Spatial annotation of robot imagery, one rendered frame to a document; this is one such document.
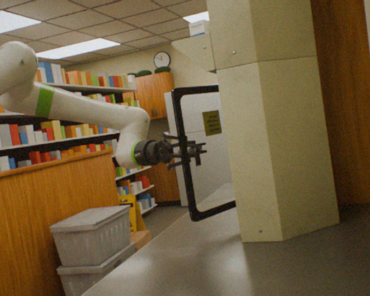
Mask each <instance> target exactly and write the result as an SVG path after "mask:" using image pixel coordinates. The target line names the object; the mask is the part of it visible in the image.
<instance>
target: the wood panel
mask: <svg viewBox="0 0 370 296"><path fill-rule="evenodd" d="M310 2H311V11H312V16H313V25H314V28H313V29H314V38H315V43H316V52H317V58H318V66H319V75H320V80H321V88H322V93H323V106H324V115H325V120H326V129H327V138H328V143H329V152H330V156H331V165H332V174H333V179H334V183H335V191H336V197H337V205H340V204H357V203H366V202H370V50H369V41H368V38H369V36H368V26H367V21H366V12H365V6H364V0H310Z"/></svg>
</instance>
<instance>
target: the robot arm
mask: <svg viewBox="0 0 370 296"><path fill-rule="evenodd" d="M37 68H38V58H37V55H36V53H35V52H34V50H33V49H32V48H31V47H30V46H29V45H27V44H25V43H22V42H18V41H12V42H8V43H6V44H3V45H2V46H1V47H0V105H1V106H2V107H3V108H4V109H6V110H8V111H10V112H16V113H22V114H27V115H33V116H38V117H46V118H48V119H55V120H68V121H77V122H82V123H88V124H92V125H97V126H103V127H106V128H110V129H115V130H119V132H120V138H119V141H118V145H117V149H116V152H115V158H116V160H117V162H118V164H119V165H120V166H122V167H123V168H126V169H134V168H137V167H140V166H151V165H157V164H158V163H164V164H166V165H167V168H166V169H167V170H173V169H174V168H175V167H176V166H179V165H182V163H181V161H179V162H176V163H170V161H171V159H172V158H173V157H174V158H181V156H180V155H179V154H177V153H174V151H173V148H175V147H179V144H178V143H176V144H171V143H169V142H168V141H167V140H166V139H175V140H178V137H177V134H170V133H169V132H164V133H162V136H163V138H162V139H161V140H160V141H156V140H153V139H151V140H146V137H147V132H148V129H149V124H150V119H149V116H148V114H147V112H146V111H145V110H143V109H141V108H139V107H128V106H124V105H117V104H110V103H107V102H101V101H97V100H94V99H90V98H87V97H83V96H79V95H77V94H74V93H71V92H68V91H64V90H63V89H60V88H57V87H55V88H54V87H52V86H50V85H47V84H43V83H39V82H37V81H35V75H36V71H37Z"/></svg>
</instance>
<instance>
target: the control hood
mask: <svg viewBox="0 0 370 296"><path fill-rule="evenodd" d="M172 45H173V47H174V48H175V49H176V50H178V51H179V52H180V53H182V54H183V55H185V56H186V57H187V58H188V59H190V60H192V61H193V62H194V63H195V64H197V65H198V66H199V67H201V68H202V69H204V70H205V71H206V72H210V73H214V74H216V63H215V56H214V51H213V43H212V35H211V33H207V34H203V35H198V36H193V37H190V38H185V39H180V40H177V41H172Z"/></svg>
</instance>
